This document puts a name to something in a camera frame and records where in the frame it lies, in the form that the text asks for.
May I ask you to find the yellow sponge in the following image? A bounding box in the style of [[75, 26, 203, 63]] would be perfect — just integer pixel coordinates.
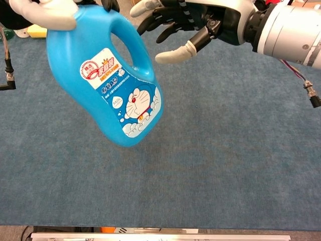
[[27, 25, 48, 39]]

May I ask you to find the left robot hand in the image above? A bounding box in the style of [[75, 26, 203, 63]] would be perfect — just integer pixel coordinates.
[[0, 0, 120, 31]]

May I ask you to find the green glass bottle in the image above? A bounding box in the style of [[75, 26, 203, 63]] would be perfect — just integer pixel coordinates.
[[0, 27, 13, 42]]

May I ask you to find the aluminium rail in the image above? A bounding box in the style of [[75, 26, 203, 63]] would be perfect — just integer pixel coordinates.
[[30, 232, 291, 241]]

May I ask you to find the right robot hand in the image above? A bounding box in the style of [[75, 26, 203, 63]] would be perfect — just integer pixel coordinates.
[[129, 0, 256, 64]]

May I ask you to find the left wrist cable with plug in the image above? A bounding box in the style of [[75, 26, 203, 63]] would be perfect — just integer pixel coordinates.
[[0, 25, 17, 91]]

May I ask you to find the cardboard box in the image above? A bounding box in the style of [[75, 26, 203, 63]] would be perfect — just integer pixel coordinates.
[[292, 2, 321, 10]]

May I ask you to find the right wrist cable with plug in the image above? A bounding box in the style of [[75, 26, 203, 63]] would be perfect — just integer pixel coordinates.
[[279, 59, 321, 108]]

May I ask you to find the black floor cable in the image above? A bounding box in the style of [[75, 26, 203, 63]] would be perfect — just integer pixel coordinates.
[[21, 225, 33, 241]]

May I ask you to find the wrist cable with plug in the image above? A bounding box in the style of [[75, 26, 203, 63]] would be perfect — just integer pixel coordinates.
[[0, 25, 17, 91], [279, 59, 321, 108]]

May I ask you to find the blue table cloth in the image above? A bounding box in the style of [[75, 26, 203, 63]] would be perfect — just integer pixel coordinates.
[[0, 25, 321, 229]]

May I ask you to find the blue detergent bottle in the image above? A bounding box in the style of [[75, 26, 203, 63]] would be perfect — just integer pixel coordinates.
[[46, 5, 164, 148]]

